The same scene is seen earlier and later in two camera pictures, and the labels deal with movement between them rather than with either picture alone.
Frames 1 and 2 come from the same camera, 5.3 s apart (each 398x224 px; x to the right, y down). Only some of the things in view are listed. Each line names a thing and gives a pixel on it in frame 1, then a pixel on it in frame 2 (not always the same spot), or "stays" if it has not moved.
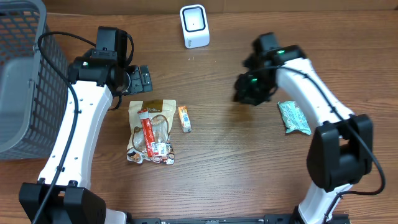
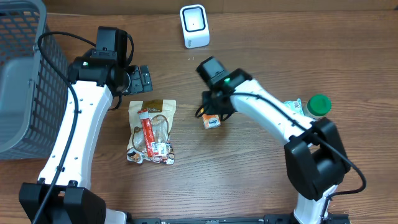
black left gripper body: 138,79 stays
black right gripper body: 245,92 to 210,101
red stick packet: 148,132 stays
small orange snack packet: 185,119 to 211,121
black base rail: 265,219 stays
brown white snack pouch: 162,116 stays
